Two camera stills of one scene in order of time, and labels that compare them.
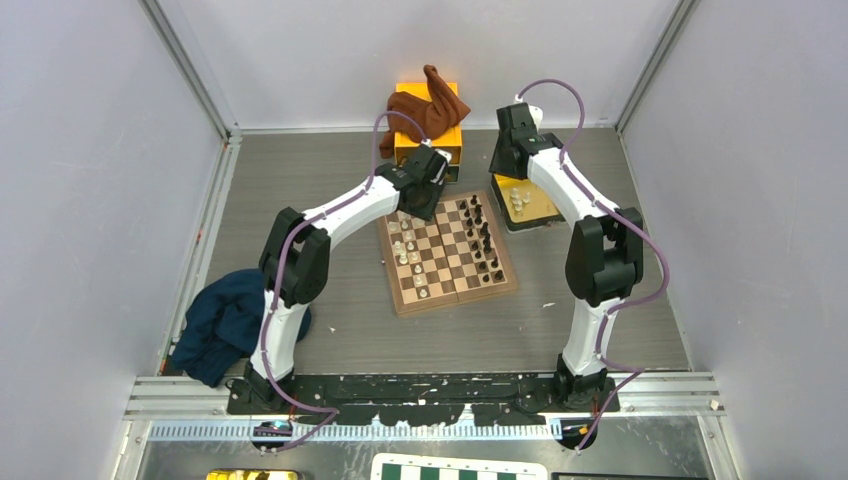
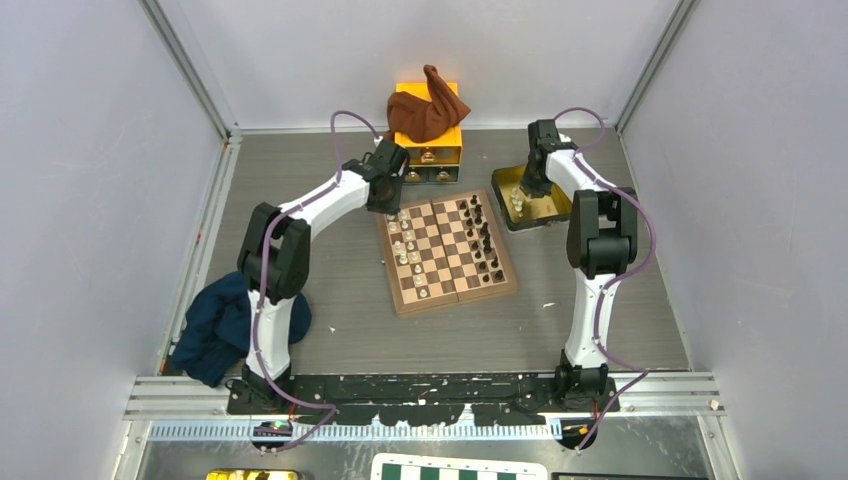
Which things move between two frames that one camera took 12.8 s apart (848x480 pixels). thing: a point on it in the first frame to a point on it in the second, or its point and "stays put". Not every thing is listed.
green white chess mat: [390, 466] stays put
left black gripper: [426, 213] to [391, 207]
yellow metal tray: [521, 205] stays put
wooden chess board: [457, 256] stays put
